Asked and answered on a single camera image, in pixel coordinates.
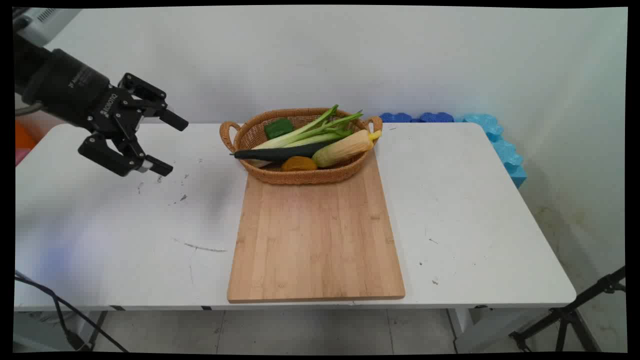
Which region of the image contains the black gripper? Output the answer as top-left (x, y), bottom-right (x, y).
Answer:
top-left (14, 34), bottom-right (190, 178)

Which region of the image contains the dark green cucumber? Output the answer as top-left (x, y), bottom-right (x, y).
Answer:
top-left (230, 140), bottom-right (335, 162)

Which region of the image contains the orange box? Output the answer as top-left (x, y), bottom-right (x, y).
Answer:
top-left (15, 121), bottom-right (38, 151)

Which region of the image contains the woven wicker basket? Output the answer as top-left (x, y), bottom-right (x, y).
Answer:
top-left (219, 107), bottom-right (383, 185)

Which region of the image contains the green bell pepper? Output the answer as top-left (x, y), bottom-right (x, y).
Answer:
top-left (264, 118), bottom-right (294, 140)

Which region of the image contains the orange bell pepper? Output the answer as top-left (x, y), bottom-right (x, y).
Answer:
top-left (280, 156), bottom-right (318, 173)

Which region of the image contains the pale green celery stalk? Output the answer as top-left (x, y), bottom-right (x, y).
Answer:
top-left (247, 104), bottom-right (364, 168)

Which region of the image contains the black table leg brace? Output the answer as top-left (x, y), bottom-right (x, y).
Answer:
top-left (89, 310), bottom-right (110, 352)

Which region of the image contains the wooden cutting board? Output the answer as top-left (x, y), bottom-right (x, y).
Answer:
top-left (227, 149), bottom-right (406, 304)

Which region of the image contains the yellow corn cob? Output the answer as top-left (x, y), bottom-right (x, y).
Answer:
top-left (311, 129), bottom-right (382, 169)

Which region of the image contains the light blue foam mat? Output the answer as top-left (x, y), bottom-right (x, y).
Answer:
top-left (456, 113), bottom-right (528, 189)

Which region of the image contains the white table leg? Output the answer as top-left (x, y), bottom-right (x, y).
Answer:
top-left (446, 307), bottom-right (475, 335)

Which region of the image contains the black tripod stand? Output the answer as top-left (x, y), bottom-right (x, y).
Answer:
top-left (509, 266), bottom-right (627, 353)

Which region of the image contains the long black cable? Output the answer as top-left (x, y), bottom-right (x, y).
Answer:
top-left (14, 272), bottom-right (129, 353)

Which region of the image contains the short black cable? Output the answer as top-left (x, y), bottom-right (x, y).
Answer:
top-left (52, 295), bottom-right (90, 352)

